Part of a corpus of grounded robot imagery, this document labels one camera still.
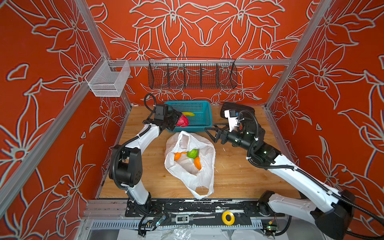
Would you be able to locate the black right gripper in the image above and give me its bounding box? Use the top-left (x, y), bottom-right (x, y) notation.
top-left (205, 121), bottom-right (257, 153)

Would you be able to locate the red dragon fruit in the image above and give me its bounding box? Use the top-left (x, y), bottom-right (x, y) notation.
top-left (176, 114), bottom-right (189, 128)

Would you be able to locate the white plastic bag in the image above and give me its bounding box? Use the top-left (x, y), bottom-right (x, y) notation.
top-left (164, 131), bottom-right (216, 199)

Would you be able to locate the green pear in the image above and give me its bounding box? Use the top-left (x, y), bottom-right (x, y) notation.
top-left (187, 149), bottom-right (199, 159)

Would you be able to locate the orange fruit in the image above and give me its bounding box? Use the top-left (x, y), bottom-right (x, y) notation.
top-left (174, 153), bottom-right (182, 161)
top-left (194, 157), bottom-right (202, 171)

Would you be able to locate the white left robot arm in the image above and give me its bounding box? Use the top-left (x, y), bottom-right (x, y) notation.
top-left (109, 104), bottom-right (185, 213)

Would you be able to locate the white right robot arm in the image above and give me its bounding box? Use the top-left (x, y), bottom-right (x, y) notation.
top-left (205, 122), bottom-right (355, 240)

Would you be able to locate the teal plastic basket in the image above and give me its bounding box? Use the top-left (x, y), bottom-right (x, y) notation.
top-left (165, 100), bottom-right (213, 133)

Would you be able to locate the yellow banana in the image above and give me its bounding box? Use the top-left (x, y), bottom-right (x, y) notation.
top-left (182, 112), bottom-right (195, 117)

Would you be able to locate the black plastic tool case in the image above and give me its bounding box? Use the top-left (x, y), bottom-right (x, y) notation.
top-left (220, 102), bottom-right (255, 119)

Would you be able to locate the yellow tape roll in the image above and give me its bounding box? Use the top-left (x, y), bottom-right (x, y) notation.
top-left (222, 211), bottom-right (235, 226)

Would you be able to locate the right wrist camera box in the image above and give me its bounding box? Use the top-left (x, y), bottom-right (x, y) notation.
top-left (224, 110), bottom-right (240, 132)

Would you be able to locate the black wire wall basket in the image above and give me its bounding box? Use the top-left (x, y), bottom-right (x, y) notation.
top-left (148, 57), bottom-right (238, 90)

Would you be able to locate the white wire wall basket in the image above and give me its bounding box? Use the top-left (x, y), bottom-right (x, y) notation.
top-left (85, 55), bottom-right (131, 97)

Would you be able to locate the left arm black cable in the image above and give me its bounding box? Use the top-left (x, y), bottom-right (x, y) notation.
top-left (110, 92), bottom-right (158, 191)

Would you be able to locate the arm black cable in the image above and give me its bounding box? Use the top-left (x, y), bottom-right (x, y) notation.
top-left (110, 92), bottom-right (158, 191)
top-left (236, 109), bottom-right (384, 240)

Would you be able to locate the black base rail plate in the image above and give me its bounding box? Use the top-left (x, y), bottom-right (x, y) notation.
top-left (124, 197), bottom-right (286, 218)

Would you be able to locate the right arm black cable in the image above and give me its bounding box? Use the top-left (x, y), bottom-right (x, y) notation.
top-left (236, 109), bottom-right (384, 240)

